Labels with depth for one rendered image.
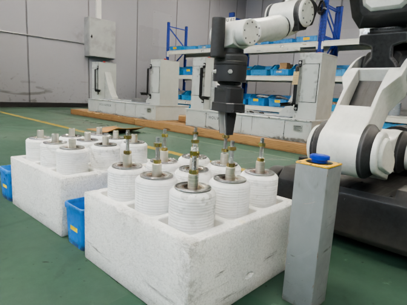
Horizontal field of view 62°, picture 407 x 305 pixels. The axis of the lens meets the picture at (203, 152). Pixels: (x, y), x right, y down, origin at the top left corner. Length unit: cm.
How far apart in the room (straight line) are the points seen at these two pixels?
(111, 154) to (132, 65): 716
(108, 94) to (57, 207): 420
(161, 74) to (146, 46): 446
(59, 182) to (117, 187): 27
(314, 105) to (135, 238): 232
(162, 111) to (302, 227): 351
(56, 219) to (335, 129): 84
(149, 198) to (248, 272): 27
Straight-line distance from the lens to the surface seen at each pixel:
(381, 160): 94
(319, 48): 578
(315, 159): 72
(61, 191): 106
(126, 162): 86
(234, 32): 88
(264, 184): 83
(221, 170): 90
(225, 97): 88
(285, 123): 293
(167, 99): 419
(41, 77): 727
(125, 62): 817
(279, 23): 104
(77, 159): 110
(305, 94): 291
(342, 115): 100
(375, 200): 105
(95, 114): 507
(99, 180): 112
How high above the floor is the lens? 44
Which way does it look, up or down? 10 degrees down
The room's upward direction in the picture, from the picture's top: 3 degrees clockwise
